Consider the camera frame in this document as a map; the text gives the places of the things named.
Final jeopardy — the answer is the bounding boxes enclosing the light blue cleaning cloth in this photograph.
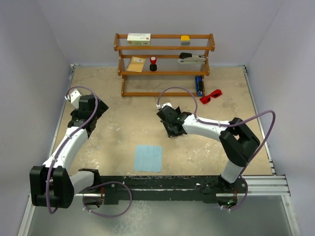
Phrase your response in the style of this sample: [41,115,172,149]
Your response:
[133,145,162,173]

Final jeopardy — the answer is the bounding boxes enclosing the black glasses case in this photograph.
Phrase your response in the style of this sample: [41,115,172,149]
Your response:
[159,105,187,138]

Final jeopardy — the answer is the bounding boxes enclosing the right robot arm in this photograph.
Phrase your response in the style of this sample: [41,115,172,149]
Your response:
[157,103,260,192]

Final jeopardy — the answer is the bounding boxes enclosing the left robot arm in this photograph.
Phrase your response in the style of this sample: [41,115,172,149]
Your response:
[30,90,108,211]

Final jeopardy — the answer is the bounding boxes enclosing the red sunglasses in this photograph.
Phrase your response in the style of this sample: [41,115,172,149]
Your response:
[199,89,222,104]

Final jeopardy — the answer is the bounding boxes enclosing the blue and black stapler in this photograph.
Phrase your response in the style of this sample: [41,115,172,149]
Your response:
[195,75,204,96]

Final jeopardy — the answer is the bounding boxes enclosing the wooden three-tier shelf rack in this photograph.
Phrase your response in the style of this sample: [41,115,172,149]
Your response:
[114,34,215,97]

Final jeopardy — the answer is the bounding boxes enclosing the red and black stamp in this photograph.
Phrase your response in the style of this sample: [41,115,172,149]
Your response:
[149,57,157,72]

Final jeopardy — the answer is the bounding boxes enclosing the brown spiral notebook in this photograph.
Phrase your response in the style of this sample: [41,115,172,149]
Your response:
[126,57,146,73]

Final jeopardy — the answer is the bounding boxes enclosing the black and white stapler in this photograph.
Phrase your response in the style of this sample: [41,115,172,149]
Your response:
[178,53,206,64]

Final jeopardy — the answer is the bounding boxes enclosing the white and red box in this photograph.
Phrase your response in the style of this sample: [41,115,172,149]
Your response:
[126,33,151,46]

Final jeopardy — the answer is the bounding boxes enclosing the yellow and grey eraser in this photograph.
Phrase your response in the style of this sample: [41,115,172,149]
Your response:
[181,35,190,46]

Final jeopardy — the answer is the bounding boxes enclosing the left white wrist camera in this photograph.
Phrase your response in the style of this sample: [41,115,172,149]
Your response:
[64,89,82,109]

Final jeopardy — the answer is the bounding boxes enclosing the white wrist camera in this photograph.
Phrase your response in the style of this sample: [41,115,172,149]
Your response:
[64,89,82,109]
[156,102,172,110]

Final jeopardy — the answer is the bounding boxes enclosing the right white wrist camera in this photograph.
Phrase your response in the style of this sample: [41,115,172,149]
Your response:
[156,102,172,110]

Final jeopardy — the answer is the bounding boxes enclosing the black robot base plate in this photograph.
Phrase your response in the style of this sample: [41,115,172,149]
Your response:
[97,176,248,205]

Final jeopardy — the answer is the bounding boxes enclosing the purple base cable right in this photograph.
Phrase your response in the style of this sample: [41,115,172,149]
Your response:
[220,177,249,212]

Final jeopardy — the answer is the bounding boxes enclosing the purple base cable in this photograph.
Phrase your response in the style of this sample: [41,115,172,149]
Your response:
[220,177,249,212]
[82,181,133,218]

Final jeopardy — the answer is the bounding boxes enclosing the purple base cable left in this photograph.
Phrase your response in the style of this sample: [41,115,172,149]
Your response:
[82,181,133,218]

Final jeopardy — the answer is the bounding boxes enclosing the aluminium rail frame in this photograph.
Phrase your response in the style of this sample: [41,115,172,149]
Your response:
[19,66,300,236]

